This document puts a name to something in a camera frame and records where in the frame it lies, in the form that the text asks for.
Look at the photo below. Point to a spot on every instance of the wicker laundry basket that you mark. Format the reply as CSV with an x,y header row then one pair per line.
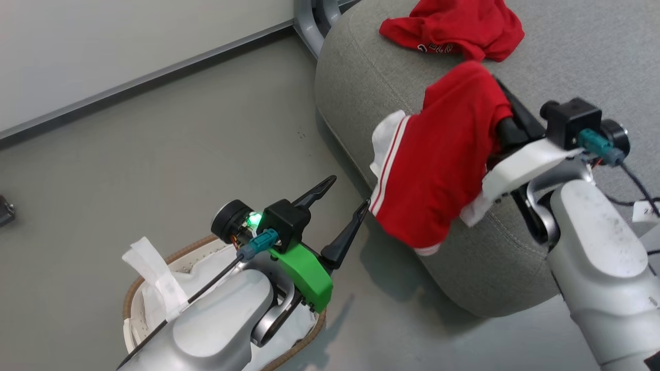
x,y
135,288

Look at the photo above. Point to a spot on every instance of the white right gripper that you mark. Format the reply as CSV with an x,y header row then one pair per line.
x,y
526,165

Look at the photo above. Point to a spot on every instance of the white paper label tag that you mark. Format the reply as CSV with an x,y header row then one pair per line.
x,y
647,210

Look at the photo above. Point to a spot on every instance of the red shorts with white trim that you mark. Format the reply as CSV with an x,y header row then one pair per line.
x,y
438,170

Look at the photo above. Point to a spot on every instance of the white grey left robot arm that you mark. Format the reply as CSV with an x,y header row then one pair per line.
x,y
216,324

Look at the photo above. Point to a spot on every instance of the small dark floor object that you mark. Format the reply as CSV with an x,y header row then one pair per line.
x,y
5,211

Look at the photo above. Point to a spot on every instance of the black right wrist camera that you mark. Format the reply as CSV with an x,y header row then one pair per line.
x,y
572,121

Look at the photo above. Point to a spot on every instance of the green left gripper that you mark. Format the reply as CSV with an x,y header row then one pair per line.
x,y
307,273

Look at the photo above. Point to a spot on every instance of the teal left camera connector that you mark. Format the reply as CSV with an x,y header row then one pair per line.
x,y
260,243

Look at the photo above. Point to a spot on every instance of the teal right camera connector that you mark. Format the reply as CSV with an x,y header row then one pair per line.
x,y
598,144

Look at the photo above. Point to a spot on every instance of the grey curved metal leg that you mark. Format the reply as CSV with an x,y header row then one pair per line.
x,y
309,23

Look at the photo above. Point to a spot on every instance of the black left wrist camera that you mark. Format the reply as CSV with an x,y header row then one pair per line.
x,y
286,219

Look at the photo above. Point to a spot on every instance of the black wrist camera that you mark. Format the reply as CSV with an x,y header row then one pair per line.
x,y
286,219
572,121

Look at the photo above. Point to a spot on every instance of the grey fabric sofa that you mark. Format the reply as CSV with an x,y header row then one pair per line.
x,y
361,77

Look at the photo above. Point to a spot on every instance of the red garment with white lettering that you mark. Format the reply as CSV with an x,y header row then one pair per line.
x,y
459,26

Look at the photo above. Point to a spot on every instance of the grey metal partition frame rail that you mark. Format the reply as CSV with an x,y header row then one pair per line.
x,y
129,85

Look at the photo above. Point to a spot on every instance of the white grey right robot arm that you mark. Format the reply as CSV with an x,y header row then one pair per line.
x,y
598,242

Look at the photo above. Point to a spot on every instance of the teal camera connector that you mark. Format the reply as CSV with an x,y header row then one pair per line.
x,y
598,144
260,243

